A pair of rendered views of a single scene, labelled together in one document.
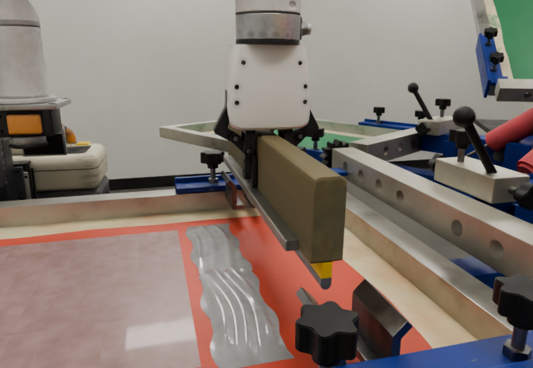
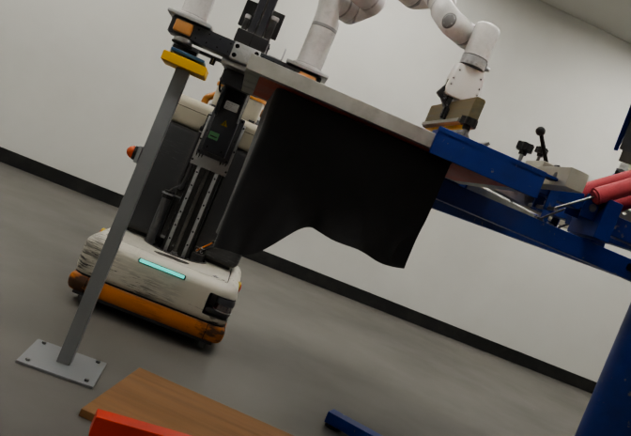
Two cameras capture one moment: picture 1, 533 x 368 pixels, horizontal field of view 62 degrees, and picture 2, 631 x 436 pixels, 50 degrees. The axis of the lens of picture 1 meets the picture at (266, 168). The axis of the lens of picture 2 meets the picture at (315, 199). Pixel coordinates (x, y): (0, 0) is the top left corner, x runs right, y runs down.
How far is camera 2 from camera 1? 153 cm
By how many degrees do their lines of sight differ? 15
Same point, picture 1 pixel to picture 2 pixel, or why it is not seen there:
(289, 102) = (470, 92)
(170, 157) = not seen: hidden behind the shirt
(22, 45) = (326, 39)
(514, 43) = not seen: outside the picture
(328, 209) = (477, 107)
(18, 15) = (331, 24)
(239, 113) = (450, 87)
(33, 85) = (319, 62)
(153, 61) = not seen: hidden behind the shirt
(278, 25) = (478, 61)
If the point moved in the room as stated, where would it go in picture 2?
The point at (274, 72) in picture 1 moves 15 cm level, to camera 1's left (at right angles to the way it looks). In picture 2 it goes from (469, 78) to (420, 59)
